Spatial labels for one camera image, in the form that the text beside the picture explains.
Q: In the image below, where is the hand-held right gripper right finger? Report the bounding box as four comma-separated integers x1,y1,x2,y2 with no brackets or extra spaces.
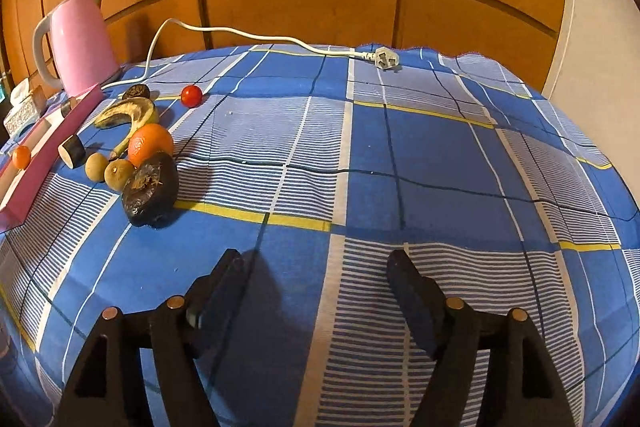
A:
386,249,588,427

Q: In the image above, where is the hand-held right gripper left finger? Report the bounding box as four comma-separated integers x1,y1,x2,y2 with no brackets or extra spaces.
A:
52,248,246,427

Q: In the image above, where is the large dark wrinkled fruit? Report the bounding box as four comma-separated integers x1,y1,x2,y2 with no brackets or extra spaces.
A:
121,152,179,229

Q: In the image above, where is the brown longan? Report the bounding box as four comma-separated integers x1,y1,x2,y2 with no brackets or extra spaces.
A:
85,153,109,182
104,159,136,192

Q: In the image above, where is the overripe yellow banana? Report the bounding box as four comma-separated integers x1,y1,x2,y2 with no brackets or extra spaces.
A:
93,97,160,160

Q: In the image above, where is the pink cardboard box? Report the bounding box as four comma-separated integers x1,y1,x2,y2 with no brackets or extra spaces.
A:
0,84,106,233

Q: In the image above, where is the blue plaid tablecloth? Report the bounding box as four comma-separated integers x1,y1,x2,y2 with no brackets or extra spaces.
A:
0,43,640,427

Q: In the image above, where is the large orange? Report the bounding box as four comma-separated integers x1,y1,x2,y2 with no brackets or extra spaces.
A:
127,123,175,168

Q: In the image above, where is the patterned tissue box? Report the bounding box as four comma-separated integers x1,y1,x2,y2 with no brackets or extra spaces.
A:
2,77,46,138

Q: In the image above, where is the pink electric kettle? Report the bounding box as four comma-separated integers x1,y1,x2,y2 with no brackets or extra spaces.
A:
32,0,121,98

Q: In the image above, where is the white power cable with plug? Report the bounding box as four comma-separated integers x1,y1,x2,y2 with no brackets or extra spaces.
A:
100,18,402,90

